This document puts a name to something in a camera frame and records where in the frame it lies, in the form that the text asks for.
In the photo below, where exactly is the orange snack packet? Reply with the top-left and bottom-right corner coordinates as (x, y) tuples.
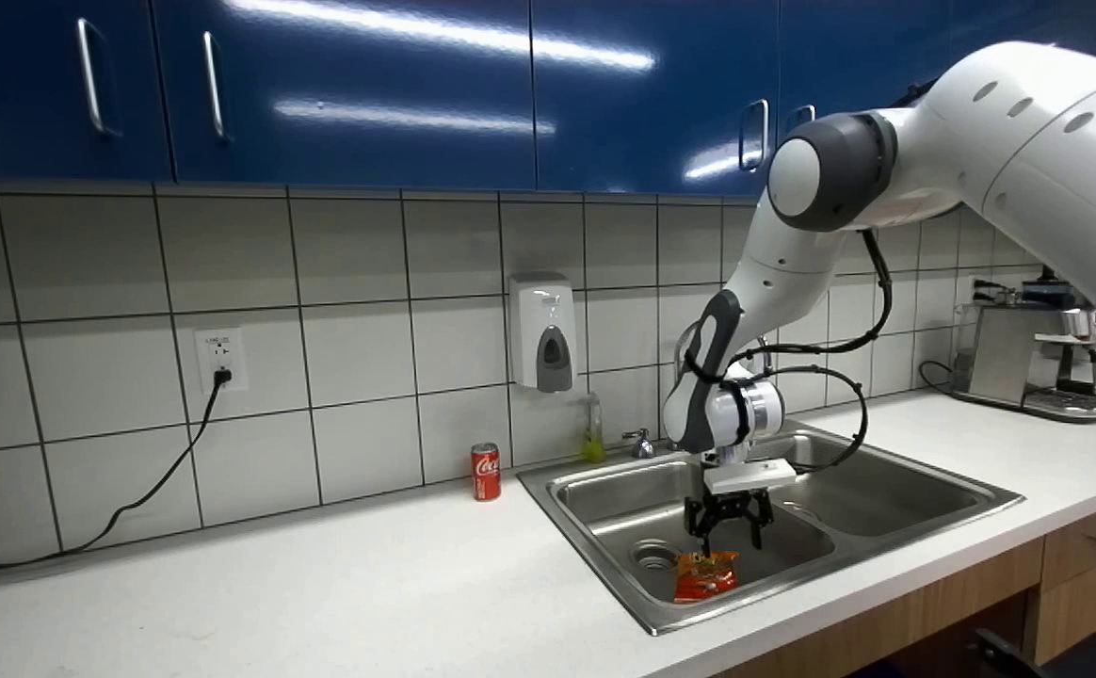
(672, 545), (742, 606)

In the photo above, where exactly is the wooden sink cabinet panel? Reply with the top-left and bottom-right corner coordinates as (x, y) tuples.
(711, 538), (1050, 678)

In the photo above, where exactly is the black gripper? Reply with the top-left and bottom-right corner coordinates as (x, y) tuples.
(682, 485), (775, 555)

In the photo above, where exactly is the silver espresso machine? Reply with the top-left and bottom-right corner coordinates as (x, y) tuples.
(953, 275), (1096, 425)

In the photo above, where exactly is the white wall outlet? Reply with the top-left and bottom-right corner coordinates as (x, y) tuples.
(197, 324), (251, 395)

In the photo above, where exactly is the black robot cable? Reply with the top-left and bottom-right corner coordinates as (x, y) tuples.
(682, 230), (898, 475)

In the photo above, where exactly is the wooden drawer front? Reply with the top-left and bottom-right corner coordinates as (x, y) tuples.
(1032, 559), (1096, 672)
(1040, 494), (1096, 592)

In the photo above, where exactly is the green dish soap bottle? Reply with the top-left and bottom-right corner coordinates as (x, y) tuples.
(573, 395), (610, 467)

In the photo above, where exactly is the red soda can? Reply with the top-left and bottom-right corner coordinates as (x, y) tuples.
(466, 442), (505, 504)

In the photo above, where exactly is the black chair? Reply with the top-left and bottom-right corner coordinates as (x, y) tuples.
(966, 627), (1096, 678)

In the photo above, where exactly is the black espresso machine cord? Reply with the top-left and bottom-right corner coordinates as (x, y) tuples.
(919, 356), (972, 395)

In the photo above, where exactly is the white wall soap dispenser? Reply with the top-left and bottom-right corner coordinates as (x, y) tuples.
(505, 275), (579, 395)

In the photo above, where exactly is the black power cord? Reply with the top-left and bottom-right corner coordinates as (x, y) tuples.
(0, 366), (238, 577)

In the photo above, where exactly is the stainless steel double sink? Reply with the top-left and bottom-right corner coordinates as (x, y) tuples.
(516, 421), (1027, 638)

